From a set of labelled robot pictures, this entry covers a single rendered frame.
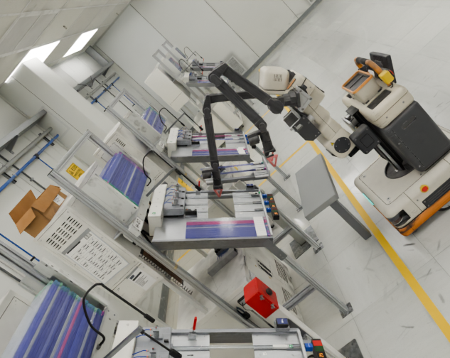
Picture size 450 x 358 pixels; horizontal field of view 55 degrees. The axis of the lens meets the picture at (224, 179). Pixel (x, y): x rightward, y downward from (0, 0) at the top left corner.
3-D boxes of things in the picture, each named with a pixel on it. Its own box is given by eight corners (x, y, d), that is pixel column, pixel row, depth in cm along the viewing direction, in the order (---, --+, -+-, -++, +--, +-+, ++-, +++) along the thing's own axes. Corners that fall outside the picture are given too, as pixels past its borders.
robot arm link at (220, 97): (200, 94, 277) (200, 91, 286) (202, 116, 282) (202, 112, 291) (269, 87, 278) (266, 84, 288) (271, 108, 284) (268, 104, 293)
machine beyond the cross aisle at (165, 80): (256, 100, 806) (180, 24, 749) (261, 111, 730) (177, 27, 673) (205, 150, 840) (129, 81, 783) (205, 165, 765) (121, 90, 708)
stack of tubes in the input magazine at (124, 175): (148, 174, 308) (119, 149, 300) (138, 206, 261) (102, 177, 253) (136, 185, 311) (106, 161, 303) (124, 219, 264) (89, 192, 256)
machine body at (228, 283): (292, 270, 349) (238, 224, 330) (312, 333, 285) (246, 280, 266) (235, 318, 365) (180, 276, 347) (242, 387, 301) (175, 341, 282)
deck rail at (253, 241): (272, 245, 259) (272, 236, 257) (273, 246, 258) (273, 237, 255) (152, 248, 257) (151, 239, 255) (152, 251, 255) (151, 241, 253)
